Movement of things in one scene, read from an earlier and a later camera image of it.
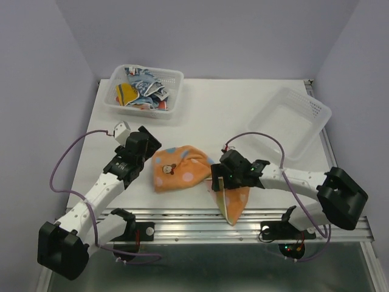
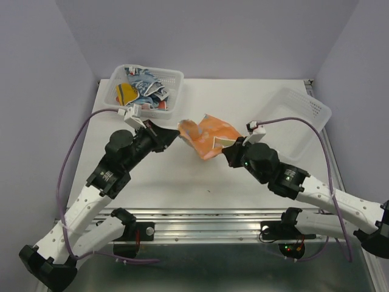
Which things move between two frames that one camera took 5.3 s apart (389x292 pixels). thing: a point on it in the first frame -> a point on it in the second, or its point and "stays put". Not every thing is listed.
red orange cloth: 161,106 stays put
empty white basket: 293,117 stays put
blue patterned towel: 151,89 stays put
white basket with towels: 149,91 stays put
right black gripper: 218,169 -> 233,152
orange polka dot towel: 177,167 -> 201,136
